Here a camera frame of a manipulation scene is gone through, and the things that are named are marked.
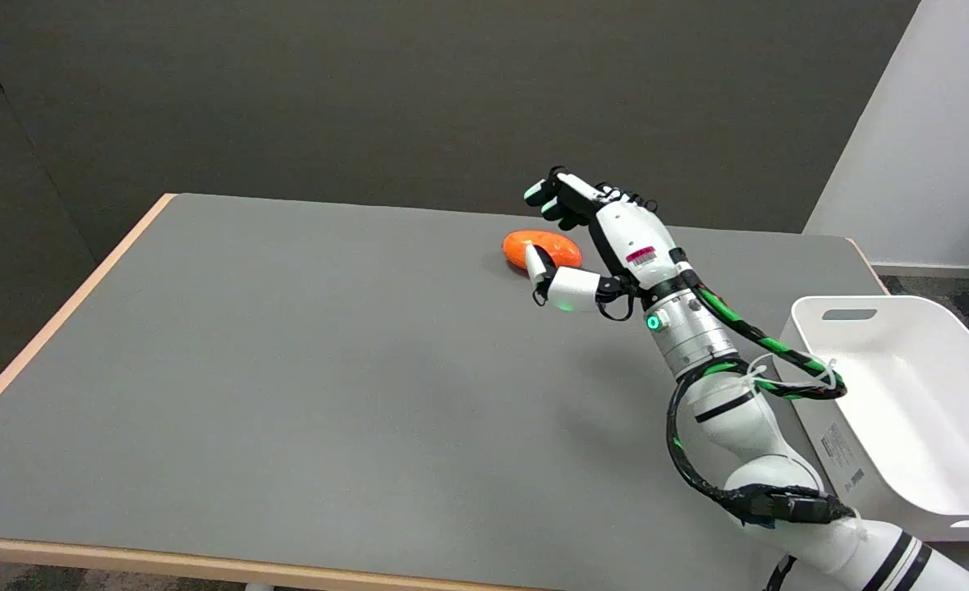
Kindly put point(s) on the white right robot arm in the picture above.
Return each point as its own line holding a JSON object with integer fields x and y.
{"x": 747, "y": 419}

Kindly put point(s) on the orange mango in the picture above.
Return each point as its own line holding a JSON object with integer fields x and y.
{"x": 547, "y": 245}

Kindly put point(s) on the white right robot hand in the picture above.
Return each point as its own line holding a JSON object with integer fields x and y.
{"x": 631, "y": 238}

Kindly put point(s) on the white plastic bin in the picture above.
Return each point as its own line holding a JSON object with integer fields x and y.
{"x": 903, "y": 410}

